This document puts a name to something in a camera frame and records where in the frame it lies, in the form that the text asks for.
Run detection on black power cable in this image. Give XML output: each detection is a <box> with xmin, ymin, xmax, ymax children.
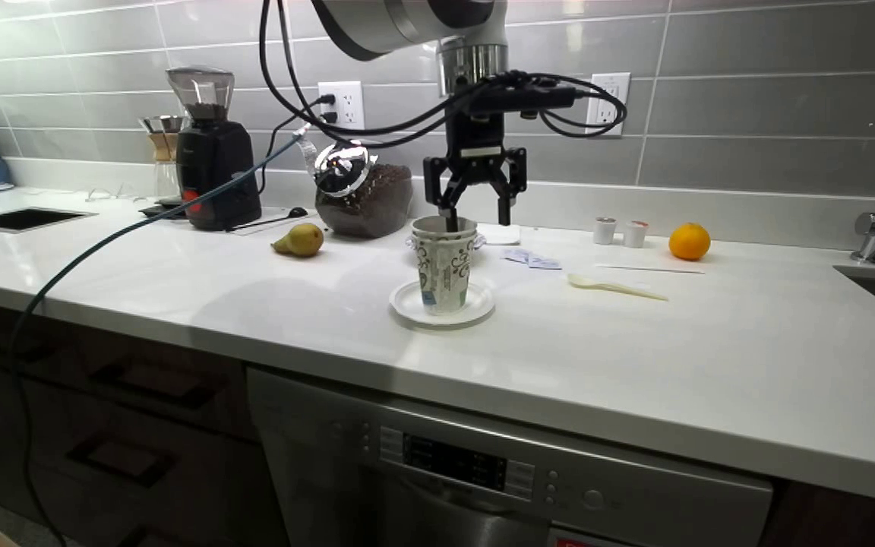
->
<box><xmin>7</xmin><ymin>95</ymin><xmax>341</xmax><ymax>547</ymax></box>

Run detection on cream plastic spoon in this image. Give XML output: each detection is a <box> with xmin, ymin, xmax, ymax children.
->
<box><xmin>567</xmin><ymin>275</ymin><xmax>667</xmax><ymax>300</ymax></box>

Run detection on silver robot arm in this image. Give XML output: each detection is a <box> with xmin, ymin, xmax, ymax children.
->
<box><xmin>314</xmin><ymin>0</ymin><xmax>525</xmax><ymax>224</ymax></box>

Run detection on black coffee grinder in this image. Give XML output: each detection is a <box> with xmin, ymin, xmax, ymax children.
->
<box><xmin>167</xmin><ymin>67</ymin><xmax>260</xmax><ymax>232</ymax></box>

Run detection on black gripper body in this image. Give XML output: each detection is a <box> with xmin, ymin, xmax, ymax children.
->
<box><xmin>422</xmin><ymin>83</ymin><xmax>525</xmax><ymax>199</ymax></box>

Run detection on orange fruit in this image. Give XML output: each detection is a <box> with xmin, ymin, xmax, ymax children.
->
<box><xmin>667</xmin><ymin>222</ymin><xmax>711</xmax><ymax>263</ymax></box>

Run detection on blue white sugar packet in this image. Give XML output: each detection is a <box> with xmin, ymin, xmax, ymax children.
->
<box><xmin>500</xmin><ymin>251</ymin><xmax>563</xmax><ymax>270</ymax></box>

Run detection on white saucer plate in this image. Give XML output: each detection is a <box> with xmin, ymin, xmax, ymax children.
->
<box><xmin>390</xmin><ymin>281</ymin><xmax>494</xmax><ymax>330</ymax></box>

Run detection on left creamer pod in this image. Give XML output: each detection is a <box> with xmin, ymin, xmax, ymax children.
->
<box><xmin>591</xmin><ymin>216</ymin><xmax>618</xmax><ymax>247</ymax></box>

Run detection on left wall outlet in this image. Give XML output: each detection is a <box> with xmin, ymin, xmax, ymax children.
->
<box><xmin>320</xmin><ymin>78</ymin><xmax>363</xmax><ymax>137</ymax></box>

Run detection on creamer pod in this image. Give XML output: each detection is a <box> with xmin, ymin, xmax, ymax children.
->
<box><xmin>626</xmin><ymin>218</ymin><xmax>650</xmax><ymax>251</ymax></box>
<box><xmin>591</xmin><ymin>216</ymin><xmax>618</xmax><ymax>247</ymax></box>

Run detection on black induction cooktop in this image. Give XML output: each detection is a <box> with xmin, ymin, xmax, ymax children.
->
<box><xmin>0</xmin><ymin>207</ymin><xmax>85</xmax><ymax>232</ymax></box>

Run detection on wall outlet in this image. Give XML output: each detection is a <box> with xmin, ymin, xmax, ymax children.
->
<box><xmin>320</xmin><ymin>78</ymin><xmax>363</xmax><ymax>137</ymax></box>
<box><xmin>586</xmin><ymin>74</ymin><xmax>629</xmax><ymax>137</ymax></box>

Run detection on yellow-green pear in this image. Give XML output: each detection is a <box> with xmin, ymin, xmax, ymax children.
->
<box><xmin>274</xmin><ymin>222</ymin><xmax>326</xmax><ymax>258</ymax></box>

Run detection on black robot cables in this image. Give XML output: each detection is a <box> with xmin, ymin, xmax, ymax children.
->
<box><xmin>255</xmin><ymin>0</ymin><xmax>629</xmax><ymax>152</ymax></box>

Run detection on right wall outlet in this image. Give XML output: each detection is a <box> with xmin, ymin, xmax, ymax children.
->
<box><xmin>586</xmin><ymin>74</ymin><xmax>629</xmax><ymax>137</ymax></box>

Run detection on patterned paper cup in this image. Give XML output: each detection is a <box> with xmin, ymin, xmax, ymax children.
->
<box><xmin>412</xmin><ymin>216</ymin><xmax>476</xmax><ymax>314</ymax></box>

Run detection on right creamer pod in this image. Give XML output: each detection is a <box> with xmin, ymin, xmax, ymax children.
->
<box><xmin>626</xmin><ymin>218</ymin><xmax>650</xmax><ymax>251</ymax></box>

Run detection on glass with utensils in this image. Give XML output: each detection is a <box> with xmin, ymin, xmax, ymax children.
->
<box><xmin>141</xmin><ymin>117</ymin><xmax>181</xmax><ymax>201</ymax></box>

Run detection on dark cabinet drawers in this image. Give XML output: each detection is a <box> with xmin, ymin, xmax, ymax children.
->
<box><xmin>0</xmin><ymin>306</ymin><xmax>284</xmax><ymax>547</ymax></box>

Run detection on stainless dishwasher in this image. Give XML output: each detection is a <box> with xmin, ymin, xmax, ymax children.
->
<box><xmin>245</xmin><ymin>371</ymin><xmax>776</xmax><ymax>547</ymax></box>

